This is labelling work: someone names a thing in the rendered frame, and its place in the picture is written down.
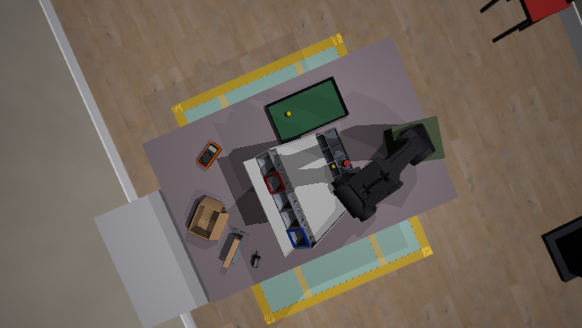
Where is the orange digital multimeter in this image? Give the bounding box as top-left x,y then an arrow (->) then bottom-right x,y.
197,142 -> 222,168

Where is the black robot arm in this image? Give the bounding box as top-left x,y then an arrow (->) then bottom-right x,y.
332,123 -> 436,222

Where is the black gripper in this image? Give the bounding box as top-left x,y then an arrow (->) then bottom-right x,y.
348,167 -> 361,175

